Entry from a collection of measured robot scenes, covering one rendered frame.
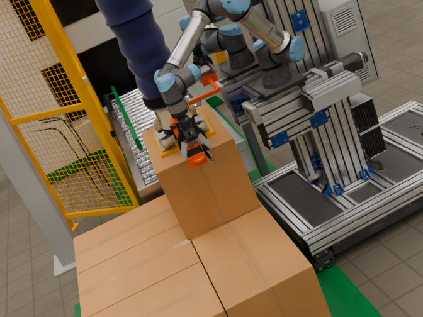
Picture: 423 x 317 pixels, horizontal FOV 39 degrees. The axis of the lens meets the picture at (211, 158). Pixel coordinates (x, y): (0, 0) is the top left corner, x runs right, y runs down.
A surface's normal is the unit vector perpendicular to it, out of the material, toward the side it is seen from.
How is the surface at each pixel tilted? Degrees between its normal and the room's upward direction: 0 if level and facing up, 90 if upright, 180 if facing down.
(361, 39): 90
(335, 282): 0
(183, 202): 90
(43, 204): 90
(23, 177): 90
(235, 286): 0
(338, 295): 0
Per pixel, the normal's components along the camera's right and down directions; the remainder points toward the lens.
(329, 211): -0.36, -0.83
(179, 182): 0.22, 0.36
